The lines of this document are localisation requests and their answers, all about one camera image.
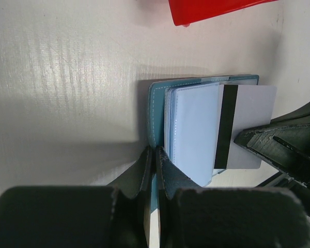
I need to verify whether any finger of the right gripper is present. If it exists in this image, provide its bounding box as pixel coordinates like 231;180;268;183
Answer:
234;102;310;186

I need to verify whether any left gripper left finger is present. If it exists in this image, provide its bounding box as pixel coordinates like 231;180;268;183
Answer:
0;147;152;247

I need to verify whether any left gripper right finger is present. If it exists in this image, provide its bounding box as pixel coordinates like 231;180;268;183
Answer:
156;147;310;247

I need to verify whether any blue leather card holder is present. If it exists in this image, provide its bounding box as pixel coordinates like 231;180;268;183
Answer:
147;74;260;215

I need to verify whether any red plastic bin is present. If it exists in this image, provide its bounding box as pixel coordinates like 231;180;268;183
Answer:
168;0;271;26

